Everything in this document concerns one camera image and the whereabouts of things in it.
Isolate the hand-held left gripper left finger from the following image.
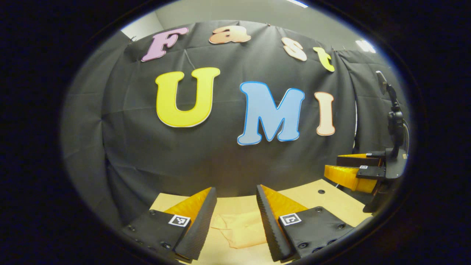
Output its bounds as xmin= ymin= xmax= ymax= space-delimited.
xmin=120 ymin=187 xmax=218 ymax=262

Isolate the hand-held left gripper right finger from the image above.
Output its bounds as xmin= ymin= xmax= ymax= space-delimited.
xmin=256 ymin=184 xmax=355 ymax=262

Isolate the orange T-shirt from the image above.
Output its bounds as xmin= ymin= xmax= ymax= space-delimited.
xmin=209 ymin=210 xmax=268 ymax=249

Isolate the black backdrop cloth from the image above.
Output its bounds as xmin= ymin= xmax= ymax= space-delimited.
xmin=61 ymin=20 xmax=409 ymax=229

